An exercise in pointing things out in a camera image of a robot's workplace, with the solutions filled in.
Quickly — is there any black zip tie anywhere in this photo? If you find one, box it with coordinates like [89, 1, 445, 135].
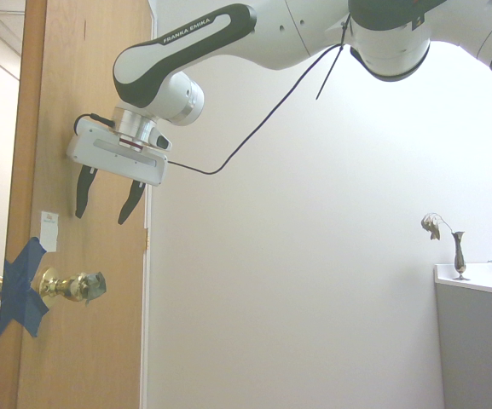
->
[315, 16, 350, 101]

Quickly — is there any white door frame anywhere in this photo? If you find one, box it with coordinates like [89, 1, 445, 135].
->
[142, 0, 158, 409]

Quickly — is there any white sink countertop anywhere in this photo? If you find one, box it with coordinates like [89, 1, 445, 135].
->
[433, 262, 492, 300]

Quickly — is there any blue tape cross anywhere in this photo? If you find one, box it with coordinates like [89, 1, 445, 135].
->
[0, 237, 51, 339]

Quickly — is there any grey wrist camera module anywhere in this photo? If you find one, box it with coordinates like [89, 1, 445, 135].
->
[148, 129, 173, 153]

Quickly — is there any wooden door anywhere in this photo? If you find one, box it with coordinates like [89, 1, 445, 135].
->
[0, 0, 155, 409]

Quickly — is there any dried wilted flower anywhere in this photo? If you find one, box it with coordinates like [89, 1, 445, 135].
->
[420, 211, 456, 242]

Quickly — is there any brass door knob with tape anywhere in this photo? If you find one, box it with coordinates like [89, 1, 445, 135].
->
[38, 267, 108, 308]

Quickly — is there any slim metal vase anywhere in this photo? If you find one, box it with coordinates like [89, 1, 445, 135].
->
[451, 230, 472, 281]

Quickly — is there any grey vanity cabinet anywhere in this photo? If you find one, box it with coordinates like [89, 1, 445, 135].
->
[434, 282, 492, 409]

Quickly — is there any short black cable loop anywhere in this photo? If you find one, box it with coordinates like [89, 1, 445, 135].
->
[72, 112, 115, 135]

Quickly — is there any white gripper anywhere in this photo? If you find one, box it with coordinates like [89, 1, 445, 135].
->
[66, 118, 170, 226]

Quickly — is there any long black cable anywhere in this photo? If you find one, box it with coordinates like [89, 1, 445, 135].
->
[166, 12, 354, 176]

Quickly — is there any white paper sticker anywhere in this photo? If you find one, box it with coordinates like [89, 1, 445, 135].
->
[40, 210, 61, 252]

